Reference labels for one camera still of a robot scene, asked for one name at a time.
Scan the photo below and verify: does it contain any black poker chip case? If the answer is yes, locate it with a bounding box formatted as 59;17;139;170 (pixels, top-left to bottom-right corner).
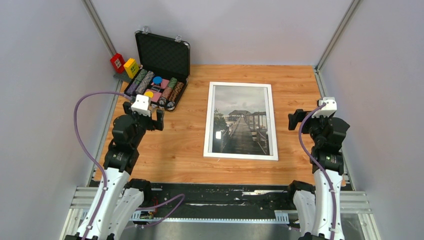
134;26;191;112

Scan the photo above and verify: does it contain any red toy house block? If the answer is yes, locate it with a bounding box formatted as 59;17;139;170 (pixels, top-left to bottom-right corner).
109;53;125;74

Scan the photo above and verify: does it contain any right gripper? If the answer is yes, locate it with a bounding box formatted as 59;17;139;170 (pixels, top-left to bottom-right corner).
287;108;331;146

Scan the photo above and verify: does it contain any yellow round chip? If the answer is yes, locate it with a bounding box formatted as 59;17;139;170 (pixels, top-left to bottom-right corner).
143;91;155;98

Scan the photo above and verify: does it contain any black and white photo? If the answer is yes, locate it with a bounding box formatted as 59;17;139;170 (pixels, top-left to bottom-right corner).
210;85;271;156

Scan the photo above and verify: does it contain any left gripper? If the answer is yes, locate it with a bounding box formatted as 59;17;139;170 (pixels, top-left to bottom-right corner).
122;102;164;148

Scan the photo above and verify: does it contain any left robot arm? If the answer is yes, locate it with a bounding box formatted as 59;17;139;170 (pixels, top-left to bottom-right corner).
65;102;165;240

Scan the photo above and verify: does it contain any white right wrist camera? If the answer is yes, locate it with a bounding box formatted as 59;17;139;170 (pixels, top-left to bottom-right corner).
312;97;338;118

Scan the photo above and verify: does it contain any clear acrylic sheet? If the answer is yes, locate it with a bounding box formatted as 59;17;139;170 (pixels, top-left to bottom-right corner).
210;85;271;156

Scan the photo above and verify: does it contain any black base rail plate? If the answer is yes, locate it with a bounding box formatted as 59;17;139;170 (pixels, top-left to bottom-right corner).
142;182;296;220

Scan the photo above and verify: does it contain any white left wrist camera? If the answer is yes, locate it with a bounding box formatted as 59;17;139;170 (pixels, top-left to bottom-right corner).
130;94;152;117

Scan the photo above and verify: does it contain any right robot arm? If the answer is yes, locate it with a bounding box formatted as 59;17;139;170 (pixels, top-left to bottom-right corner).
285;109;350;240

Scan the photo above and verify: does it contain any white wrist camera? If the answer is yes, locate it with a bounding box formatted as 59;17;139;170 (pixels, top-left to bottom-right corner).
312;97;338;118
130;94;152;117

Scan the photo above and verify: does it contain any yellow toy house block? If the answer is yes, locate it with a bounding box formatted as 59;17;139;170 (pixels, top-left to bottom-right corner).
123;58;140;79

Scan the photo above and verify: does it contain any blue round chip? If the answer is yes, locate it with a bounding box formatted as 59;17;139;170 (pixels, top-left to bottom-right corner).
152;76;163;85

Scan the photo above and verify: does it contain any light wooden picture frame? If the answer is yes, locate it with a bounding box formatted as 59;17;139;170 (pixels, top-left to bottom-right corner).
202;81;279;162

